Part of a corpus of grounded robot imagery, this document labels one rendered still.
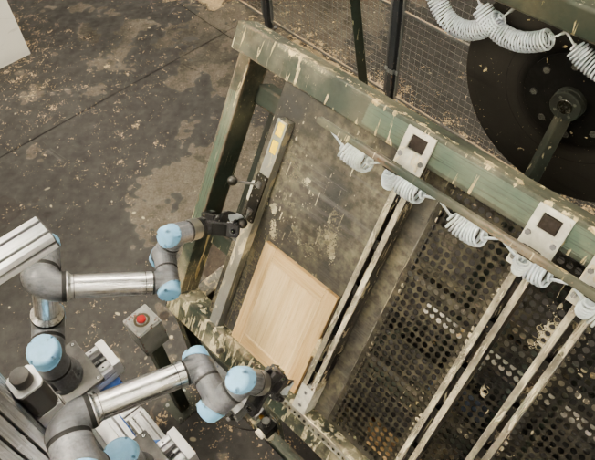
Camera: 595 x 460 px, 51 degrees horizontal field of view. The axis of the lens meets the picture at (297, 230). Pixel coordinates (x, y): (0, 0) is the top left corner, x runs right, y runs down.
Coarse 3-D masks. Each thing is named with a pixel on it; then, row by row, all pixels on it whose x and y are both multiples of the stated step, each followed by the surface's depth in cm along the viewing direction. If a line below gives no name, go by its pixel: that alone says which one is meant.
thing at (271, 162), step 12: (288, 120) 220; (288, 132) 221; (276, 156) 224; (264, 168) 228; (276, 168) 228; (264, 192) 231; (264, 204) 236; (240, 228) 242; (252, 228) 239; (240, 240) 243; (252, 240) 244; (240, 252) 245; (228, 264) 250; (240, 264) 248; (228, 276) 252; (240, 276) 253; (228, 288) 253; (216, 300) 259; (228, 300) 257; (216, 312) 261; (216, 324) 262
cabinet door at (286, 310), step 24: (264, 264) 241; (288, 264) 233; (264, 288) 244; (288, 288) 235; (312, 288) 228; (240, 312) 255; (264, 312) 246; (288, 312) 238; (312, 312) 230; (240, 336) 257; (264, 336) 249; (288, 336) 240; (312, 336) 232; (264, 360) 251; (288, 360) 243
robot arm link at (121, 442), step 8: (112, 440) 199; (120, 440) 198; (128, 440) 198; (112, 448) 196; (120, 448) 196; (128, 448) 196; (136, 448) 196; (112, 456) 195; (120, 456) 194; (128, 456) 194; (136, 456) 195; (144, 456) 205
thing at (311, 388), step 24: (408, 144) 182; (432, 144) 177; (408, 168) 183; (384, 216) 196; (384, 240) 197; (360, 264) 205; (360, 288) 207; (336, 312) 216; (336, 336) 218; (336, 360) 228; (312, 384) 230; (312, 408) 239
